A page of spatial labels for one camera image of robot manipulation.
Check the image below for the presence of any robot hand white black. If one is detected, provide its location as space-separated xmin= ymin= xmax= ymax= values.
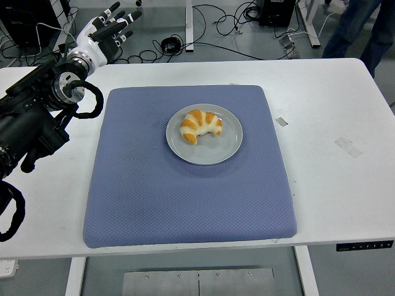
xmin=73 ymin=1 xmax=143 ymax=67

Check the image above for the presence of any croissant bread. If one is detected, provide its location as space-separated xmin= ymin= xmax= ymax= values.
xmin=180 ymin=109 xmax=223 ymax=145

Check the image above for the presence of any large black computer case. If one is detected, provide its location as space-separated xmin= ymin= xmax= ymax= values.
xmin=0 ymin=0 xmax=62 ymax=47

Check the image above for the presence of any white desk leg straight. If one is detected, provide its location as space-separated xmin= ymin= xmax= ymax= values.
xmin=185 ymin=0 xmax=195 ymax=52

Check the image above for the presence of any blue quilted mat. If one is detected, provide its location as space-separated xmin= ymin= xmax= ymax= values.
xmin=82 ymin=84 xmax=299 ymax=250

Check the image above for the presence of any grey round plate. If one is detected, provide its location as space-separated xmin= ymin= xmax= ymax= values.
xmin=165 ymin=103 xmax=244 ymax=167

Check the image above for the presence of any small black computer case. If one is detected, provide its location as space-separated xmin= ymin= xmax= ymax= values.
xmin=258 ymin=0 xmax=296 ymax=27

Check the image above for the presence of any grey metal pedal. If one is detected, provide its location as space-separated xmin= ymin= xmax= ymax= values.
xmin=279 ymin=32 xmax=301 ymax=59

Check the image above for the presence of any white desk leg with foot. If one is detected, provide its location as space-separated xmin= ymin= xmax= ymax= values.
xmin=296 ymin=0 xmax=322 ymax=49

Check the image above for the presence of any white table leg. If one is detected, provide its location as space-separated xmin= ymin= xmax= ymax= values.
xmin=64 ymin=257 xmax=87 ymax=296
xmin=293 ymin=245 xmax=320 ymax=296

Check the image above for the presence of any white power strip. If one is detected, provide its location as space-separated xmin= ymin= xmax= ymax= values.
xmin=0 ymin=259 xmax=19 ymax=278

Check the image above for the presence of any person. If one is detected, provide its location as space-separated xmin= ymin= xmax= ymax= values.
xmin=322 ymin=0 xmax=395 ymax=80

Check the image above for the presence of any large clear tape piece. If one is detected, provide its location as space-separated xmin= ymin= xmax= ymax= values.
xmin=334 ymin=136 xmax=363 ymax=159

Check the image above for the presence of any black table control panel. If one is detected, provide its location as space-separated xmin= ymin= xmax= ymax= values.
xmin=335 ymin=240 xmax=395 ymax=253

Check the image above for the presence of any white desk leg with cables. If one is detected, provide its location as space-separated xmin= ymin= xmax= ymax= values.
xmin=51 ymin=0 xmax=78 ymax=50

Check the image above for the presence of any white floor cable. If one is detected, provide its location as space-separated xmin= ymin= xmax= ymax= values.
xmin=35 ymin=22 xmax=78 ymax=44

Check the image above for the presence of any coiled black cable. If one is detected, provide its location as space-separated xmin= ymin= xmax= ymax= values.
xmin=160 ymin=36 xmax=183 ymax=54

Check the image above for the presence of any long black floor cable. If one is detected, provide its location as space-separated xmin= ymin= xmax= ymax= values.
xmin=123 ymin=42 xmax=289 ymax=62

